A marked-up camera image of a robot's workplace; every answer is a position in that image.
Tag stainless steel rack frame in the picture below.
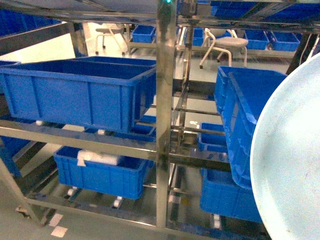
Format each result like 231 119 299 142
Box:
0 0 320 238

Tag large blue bin left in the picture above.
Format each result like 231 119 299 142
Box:
0 56 156 133

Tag grey round stool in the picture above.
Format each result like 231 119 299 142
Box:
199 28 249 69

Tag blue bin lower right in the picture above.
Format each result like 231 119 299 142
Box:
199 168 262 223

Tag light blue round tray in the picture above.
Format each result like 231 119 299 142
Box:
250 55 320 240

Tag blue bin lower left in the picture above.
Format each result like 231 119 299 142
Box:
53 146 154 200

